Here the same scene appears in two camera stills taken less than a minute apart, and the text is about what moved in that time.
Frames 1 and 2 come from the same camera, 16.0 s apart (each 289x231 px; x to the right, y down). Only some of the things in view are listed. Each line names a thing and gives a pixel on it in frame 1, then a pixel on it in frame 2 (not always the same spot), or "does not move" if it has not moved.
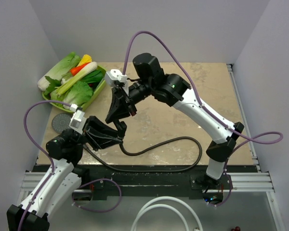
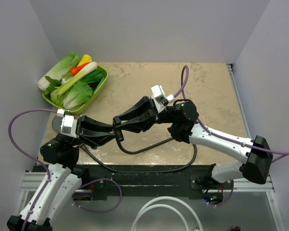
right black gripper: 118,109 to 142,122
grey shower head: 61,121 does not move
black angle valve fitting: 121,127 does not move
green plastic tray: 95,93 does not move
